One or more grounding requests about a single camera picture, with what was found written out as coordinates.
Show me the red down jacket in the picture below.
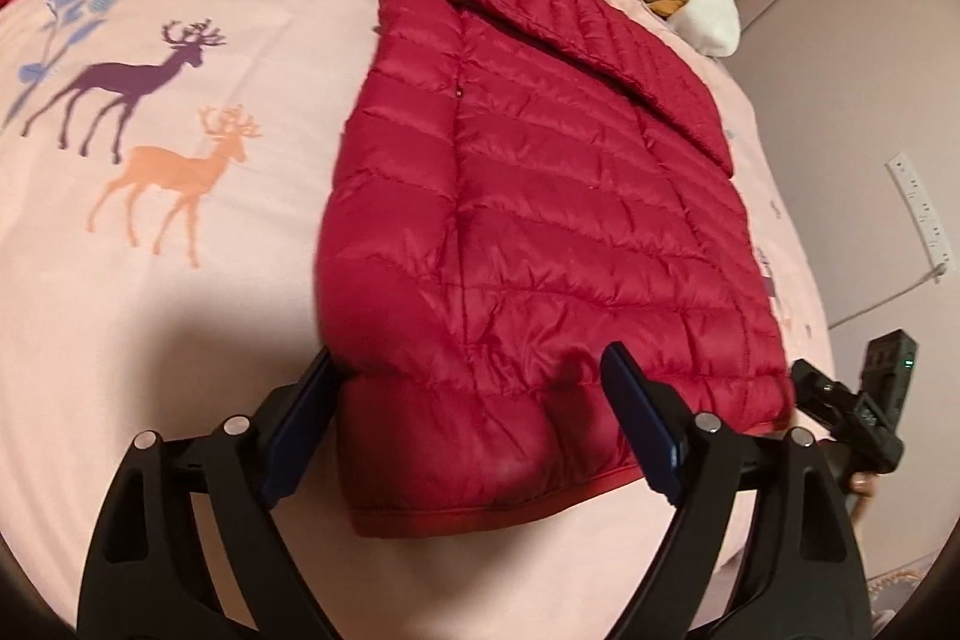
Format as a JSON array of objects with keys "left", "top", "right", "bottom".
[{"left": 315, "top": 0, "right": 797, "bottom": 540}]

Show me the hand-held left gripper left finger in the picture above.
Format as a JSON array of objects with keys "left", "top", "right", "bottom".
[{"left": 75, "top": 346, "right": 353, "bottom": 640}]

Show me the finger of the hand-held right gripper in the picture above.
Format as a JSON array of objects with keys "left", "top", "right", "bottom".
[{"left": 791, "top": 359, "right": 853, "bottom": 420}]

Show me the pink deer print blanket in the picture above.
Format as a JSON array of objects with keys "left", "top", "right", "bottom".
[{"left": 0, "top": 0, "right": 837, "bottom": 633}]

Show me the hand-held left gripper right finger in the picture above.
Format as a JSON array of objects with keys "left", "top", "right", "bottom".
[{"left": 600, "top": 344, "right": 875, "bottom": 640}]

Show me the white cable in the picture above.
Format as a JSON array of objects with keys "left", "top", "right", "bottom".
[{"left": 829, "top": 261, "right": 947, "bottom": 330}]

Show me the white wall socket strip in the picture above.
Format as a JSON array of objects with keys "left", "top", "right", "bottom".
[{"left": 887, "top": 156, "right": 950, "bottom": 285}]

